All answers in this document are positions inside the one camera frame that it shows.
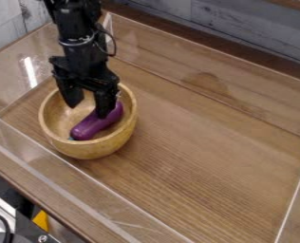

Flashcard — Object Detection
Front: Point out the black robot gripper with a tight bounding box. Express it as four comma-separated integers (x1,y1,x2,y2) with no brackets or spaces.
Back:
48,39,119,119

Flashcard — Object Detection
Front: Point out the purple toy eggplant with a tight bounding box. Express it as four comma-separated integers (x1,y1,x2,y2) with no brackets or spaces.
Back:
68,102,123,140

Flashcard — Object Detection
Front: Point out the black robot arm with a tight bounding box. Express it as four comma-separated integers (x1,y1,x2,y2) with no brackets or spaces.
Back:
43,0,119,119

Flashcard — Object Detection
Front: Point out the brown wooden bowl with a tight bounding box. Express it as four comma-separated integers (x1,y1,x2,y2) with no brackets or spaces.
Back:
37,84,138,159

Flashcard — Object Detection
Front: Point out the black and yellow equipment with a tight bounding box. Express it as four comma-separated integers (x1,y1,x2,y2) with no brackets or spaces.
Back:
0,189,68,243

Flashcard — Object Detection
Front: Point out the black cable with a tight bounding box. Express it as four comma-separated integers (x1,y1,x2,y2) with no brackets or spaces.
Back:
93,22,116,58

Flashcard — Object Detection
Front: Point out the clear acrylic corner bracket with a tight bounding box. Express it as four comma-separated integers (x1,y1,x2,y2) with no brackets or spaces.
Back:
103,12,112,34

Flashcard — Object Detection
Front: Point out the clear acrylic tray wall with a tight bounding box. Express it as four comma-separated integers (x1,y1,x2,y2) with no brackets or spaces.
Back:
0,120,191,243

